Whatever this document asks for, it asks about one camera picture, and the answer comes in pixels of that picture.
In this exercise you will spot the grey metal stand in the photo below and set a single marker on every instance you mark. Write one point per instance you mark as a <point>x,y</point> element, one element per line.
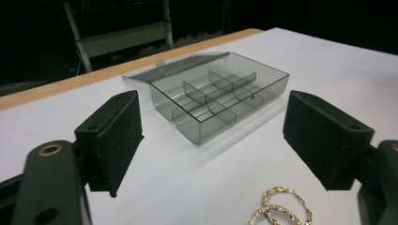
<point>125,37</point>

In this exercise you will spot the gold hoop earring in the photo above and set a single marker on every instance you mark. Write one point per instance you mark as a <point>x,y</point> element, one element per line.
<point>289,197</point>
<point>266,215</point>

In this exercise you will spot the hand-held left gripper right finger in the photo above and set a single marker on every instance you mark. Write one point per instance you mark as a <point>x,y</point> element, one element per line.
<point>325,140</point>

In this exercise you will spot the clear grey compartment box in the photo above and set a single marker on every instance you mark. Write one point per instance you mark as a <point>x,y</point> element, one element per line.
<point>212,93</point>

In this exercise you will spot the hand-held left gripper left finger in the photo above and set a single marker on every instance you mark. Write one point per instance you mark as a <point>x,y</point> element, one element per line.
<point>112,140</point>

